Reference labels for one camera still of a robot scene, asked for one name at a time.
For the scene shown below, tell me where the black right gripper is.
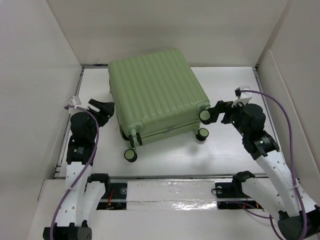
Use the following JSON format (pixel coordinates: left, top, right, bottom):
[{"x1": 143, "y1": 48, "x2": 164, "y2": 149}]
[{"x1": 207, "y1": 98, "x2": 249, "y2": 137}]

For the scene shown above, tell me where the green suitcase with blue lining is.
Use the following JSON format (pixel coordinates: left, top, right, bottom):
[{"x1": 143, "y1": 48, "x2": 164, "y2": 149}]
[{"x1": 108, "y1": 48, "x2": 211, "y2": 163}]

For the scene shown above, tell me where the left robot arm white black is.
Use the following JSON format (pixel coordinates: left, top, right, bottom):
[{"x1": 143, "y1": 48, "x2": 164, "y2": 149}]
[{"x1": 42, "y1": 96, "x2": 115, "y2": 240}]

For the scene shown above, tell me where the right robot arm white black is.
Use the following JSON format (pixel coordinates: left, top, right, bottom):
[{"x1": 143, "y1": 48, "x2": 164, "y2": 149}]
[{"x1": 199, "y1": 101, "x2": 320, "y2": 240}]

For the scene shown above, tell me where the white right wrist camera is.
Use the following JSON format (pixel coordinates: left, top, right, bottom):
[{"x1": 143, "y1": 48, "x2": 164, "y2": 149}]
[{"x1": 231, "y1": 86, "x2": 252, "y2": 108}]

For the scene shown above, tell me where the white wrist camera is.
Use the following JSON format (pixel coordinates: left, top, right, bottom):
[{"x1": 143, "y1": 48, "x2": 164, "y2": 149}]
[
  {"x1": 231, "y1": 86, "x2": 252, "y2": 108},
  {"x1": 66, "y1": 96, "x2": 89, "y2": 111}
]

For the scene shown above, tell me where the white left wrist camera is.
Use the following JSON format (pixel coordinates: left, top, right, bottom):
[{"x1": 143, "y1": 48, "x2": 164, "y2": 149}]
[{"x1": 66, "y1": 96, "x2": 89, "y2": 111}]

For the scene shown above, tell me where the metal base rail with foil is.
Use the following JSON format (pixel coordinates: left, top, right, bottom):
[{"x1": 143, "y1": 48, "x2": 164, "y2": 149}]
[{"x1": 97, "y1": 178, "x2": 262, "y2": 211}]

